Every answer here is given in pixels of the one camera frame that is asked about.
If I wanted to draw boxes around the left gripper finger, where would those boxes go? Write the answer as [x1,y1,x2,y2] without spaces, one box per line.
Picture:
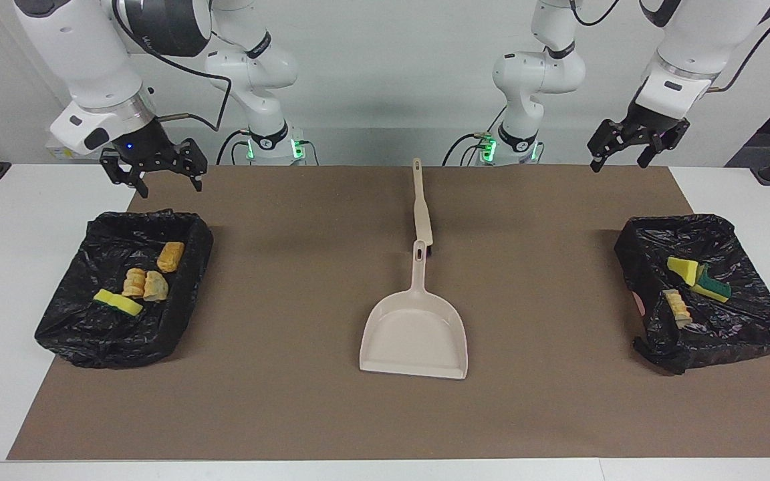
[588,119,630,173]
[637,118,690,168]

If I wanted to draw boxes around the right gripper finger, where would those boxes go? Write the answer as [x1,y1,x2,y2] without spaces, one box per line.
[100,150,150,199]
[168,138,208,192]

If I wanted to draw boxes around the brown oval bread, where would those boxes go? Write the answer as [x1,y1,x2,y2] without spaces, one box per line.
[156,241,185,273]

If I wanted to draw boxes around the sliced bread roll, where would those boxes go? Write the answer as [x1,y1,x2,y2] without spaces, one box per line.
[122,267,147,298]

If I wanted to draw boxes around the pale torn bread chunk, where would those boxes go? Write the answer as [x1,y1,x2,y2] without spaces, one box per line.
[142,271,170,303]

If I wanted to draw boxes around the small yellow sponge piece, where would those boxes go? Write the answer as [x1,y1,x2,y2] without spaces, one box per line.
[666,257,701,286]

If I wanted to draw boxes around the large yellow sponge piece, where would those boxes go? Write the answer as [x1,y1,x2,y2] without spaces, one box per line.
[93,289,144,317]

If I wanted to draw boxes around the notched yellow sponge piece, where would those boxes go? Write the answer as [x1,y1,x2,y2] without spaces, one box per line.
[692,265,732,303]

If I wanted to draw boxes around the striped croissant bread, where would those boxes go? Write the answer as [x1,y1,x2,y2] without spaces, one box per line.
[663,289,693,328]

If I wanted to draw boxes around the beige brush black bristles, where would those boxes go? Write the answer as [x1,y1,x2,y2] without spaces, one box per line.
[412,158,434,257]

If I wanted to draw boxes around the beige plastic dustpan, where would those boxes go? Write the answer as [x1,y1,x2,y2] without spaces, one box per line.
[359,240,469,380]

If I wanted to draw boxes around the black bag lined pink bin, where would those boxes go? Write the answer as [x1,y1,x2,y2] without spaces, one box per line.
[614,213,770,375]

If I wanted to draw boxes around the small white box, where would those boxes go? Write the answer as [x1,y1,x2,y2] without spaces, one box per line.
[44,137,108,161]

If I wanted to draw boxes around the brown table mat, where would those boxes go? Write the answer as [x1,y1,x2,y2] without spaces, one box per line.
[7,165,770,462]

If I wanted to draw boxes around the black base cable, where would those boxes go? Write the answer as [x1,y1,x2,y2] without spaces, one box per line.
[217,129,252,166]
[442,132,493,166]

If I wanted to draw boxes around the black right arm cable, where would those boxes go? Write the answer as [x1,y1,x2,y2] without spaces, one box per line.
[111,0,233,132]

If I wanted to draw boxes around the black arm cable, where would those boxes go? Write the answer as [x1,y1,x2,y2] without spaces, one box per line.
[709,0,770,93]
[111,0,233,132]

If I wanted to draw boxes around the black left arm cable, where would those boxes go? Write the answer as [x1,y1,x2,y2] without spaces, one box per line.
[709,0,770,93]

